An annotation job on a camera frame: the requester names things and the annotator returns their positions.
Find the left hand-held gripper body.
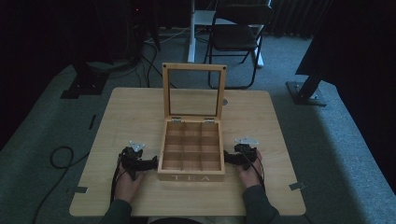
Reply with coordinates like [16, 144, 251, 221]
[119, 140, 148, 181]

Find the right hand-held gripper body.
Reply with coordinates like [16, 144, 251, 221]
[233, 136, 260, 172]

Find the wooden tea box with lid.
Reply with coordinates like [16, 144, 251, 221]
[157, 62, 228, 183]

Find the person's right hand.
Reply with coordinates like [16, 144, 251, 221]
[234, 150, 264, 189]

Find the person's left hand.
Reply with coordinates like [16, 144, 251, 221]
[115, 169, 147, 203]

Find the grey tape strip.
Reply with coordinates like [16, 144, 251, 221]
[288, 181, 307, 191]
[65, 186, 89, 196]

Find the black stand base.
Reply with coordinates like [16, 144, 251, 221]
[60, 61, 110, 100]

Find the black metal stand with base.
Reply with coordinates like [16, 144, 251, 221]
[285, 70, 328, 107]

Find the black folding chair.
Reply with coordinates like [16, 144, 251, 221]
[204, 2, 275, 91]

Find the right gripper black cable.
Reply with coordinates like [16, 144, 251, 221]
[244, 150, 266, 191]

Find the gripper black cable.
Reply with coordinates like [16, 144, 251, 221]
[244, 150, 266, 191]
[109, 151, 127, 204]

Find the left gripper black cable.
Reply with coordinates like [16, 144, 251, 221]
[109, 151, 127, 204]

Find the black floor cable loop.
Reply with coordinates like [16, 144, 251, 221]
[32, 146, 92, 224]

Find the bundle of black floor cables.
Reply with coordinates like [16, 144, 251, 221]
[124, 27, 177, 90]

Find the white floor cable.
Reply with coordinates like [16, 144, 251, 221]
[145, 25, 191, 45]

